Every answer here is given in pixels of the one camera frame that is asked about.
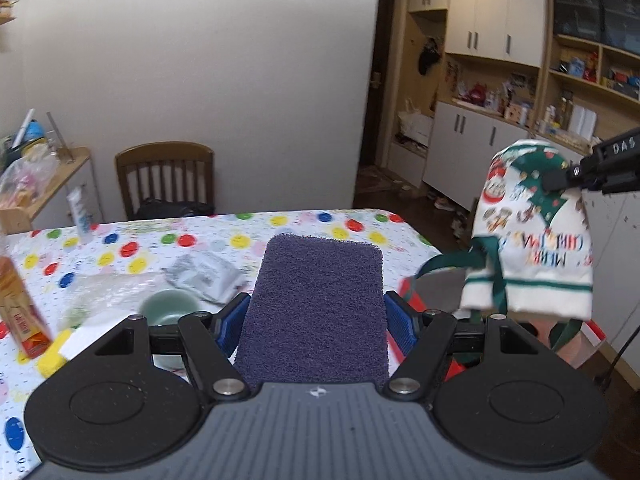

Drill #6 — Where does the white christmas printed bag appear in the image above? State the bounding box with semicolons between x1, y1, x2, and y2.
400;139;596;361

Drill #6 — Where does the orange tea bottle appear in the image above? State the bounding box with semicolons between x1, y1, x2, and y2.
0;255;53;360

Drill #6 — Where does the white boxes pair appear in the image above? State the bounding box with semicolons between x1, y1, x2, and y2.
570;105;598;138

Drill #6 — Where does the balloon printed tablecloth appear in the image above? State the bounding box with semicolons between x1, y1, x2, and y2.
0;209;443;476

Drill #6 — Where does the white wall cabinet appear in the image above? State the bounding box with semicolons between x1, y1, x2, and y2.
407;0;546;68

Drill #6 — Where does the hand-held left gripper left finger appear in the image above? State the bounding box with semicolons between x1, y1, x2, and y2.
92;292;253;401

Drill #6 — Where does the wooden open shelf unit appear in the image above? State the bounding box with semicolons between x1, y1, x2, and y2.
537;35;640;156

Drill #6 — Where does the white stick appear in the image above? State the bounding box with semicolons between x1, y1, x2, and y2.
11;108;36;148

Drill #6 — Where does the plastic bag of snacks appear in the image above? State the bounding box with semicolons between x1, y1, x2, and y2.
0;152;56;208

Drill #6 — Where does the red cardboard box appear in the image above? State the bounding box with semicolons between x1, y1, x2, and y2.
397;277;608;383

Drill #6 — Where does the white tube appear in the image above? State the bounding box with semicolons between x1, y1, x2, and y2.
66;187;93;243

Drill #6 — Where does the black tripod stand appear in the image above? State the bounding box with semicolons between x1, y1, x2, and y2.
592;325;640;391

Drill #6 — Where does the yellow sponge cloth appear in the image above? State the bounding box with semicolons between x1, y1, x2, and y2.
36;331;73;378

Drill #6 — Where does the small wooden cabinet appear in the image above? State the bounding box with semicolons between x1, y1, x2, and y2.
0;146;103;236

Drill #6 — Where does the black hanging bag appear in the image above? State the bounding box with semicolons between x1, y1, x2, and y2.
419;37;443;76

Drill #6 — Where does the white tote bag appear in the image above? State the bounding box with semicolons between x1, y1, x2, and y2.
397;100;433;146

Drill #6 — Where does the dark wooden door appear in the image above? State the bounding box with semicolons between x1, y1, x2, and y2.
357;0;401;168

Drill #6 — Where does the purple scouring pad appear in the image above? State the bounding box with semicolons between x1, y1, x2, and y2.
234;232;391;386

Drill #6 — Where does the glass door cabinet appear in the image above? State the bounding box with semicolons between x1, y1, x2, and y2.
550;0;640;56

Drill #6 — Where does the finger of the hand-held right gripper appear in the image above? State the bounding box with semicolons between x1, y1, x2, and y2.
544;162;585;192

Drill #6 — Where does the thin dark stick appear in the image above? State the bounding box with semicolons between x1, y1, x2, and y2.
46;111;76;163

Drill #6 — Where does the grey plastic packet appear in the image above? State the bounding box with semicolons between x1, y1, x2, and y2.
161;251;246;305

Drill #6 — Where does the wooden chair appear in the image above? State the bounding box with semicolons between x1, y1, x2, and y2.
115;141;216;221

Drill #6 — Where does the white base cabinet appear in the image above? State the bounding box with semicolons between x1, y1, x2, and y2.
422;100;640;311

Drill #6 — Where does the pale green ceramic cup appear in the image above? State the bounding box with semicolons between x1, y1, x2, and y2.
139;289;201;328

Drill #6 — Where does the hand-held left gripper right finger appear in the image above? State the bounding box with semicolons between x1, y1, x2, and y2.
382;290;546;402

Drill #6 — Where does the clear plastic bag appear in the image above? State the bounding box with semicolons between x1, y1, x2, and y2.
62;272;166;328

